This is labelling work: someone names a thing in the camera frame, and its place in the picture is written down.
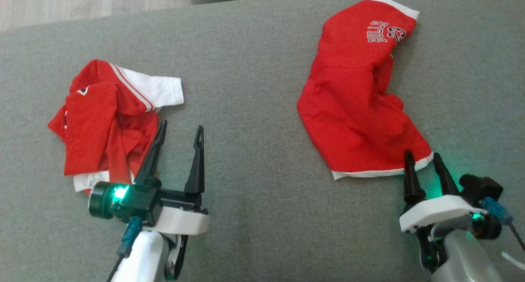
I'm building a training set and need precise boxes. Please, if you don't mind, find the cable with blue plug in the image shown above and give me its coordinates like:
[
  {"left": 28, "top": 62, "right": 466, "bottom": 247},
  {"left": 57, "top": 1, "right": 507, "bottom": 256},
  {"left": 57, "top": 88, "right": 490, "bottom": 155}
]
[
  {"left": 107, "top": 216, "right": 143, "bottom": 282},
  {"left": 482, "top": 197, "right": 525, "bottom": 252}
]

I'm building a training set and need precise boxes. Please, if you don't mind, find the grey sofa seat cushion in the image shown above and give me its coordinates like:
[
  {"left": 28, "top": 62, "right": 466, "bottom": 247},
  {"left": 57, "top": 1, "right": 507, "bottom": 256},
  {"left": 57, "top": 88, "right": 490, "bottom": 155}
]
[{"left": 0, "top": 0, "right": 525, "bottom": 282}]

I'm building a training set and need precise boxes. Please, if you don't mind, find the red jersey with white sleeves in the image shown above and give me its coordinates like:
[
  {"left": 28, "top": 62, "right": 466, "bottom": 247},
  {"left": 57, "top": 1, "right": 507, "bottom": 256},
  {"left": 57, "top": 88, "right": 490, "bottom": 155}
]
[{"left": 48, "top": 59, "right": 184, "bottom": 195}]

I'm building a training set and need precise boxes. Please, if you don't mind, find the left cable with blue plug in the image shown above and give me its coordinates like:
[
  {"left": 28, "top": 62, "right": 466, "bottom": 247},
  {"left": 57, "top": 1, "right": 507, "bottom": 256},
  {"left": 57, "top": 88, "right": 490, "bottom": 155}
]
[{"left": 107, "top": 216, "right": 143, "bottom": 282}]

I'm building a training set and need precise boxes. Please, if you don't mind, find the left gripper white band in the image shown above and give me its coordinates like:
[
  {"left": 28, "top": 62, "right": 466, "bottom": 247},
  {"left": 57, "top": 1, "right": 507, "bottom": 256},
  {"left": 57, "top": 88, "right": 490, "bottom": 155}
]
[{"left": 135, "top": 120, "right": 210, "bottom": 236}]

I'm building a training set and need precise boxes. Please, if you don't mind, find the red Bulls garment white hem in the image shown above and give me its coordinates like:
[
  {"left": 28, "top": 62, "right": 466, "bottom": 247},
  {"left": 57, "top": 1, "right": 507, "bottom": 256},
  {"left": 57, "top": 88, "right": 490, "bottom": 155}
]
[{"left": 297, "top": 0, "right": 434, "bottom": 181}]

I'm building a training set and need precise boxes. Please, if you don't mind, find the right cable with blue plug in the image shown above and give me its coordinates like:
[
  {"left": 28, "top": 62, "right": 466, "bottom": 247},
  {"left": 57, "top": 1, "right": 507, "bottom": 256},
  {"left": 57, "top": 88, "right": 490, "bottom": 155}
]
[{"left": 482, "top": 197, "right": 525, "bottom": 252}]

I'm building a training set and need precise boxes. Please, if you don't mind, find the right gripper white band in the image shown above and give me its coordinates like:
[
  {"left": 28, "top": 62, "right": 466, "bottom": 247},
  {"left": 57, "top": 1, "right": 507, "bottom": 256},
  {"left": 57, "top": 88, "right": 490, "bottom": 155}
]
[{"left": 399, "top": 149, "right": 488, "bottom": 233}]

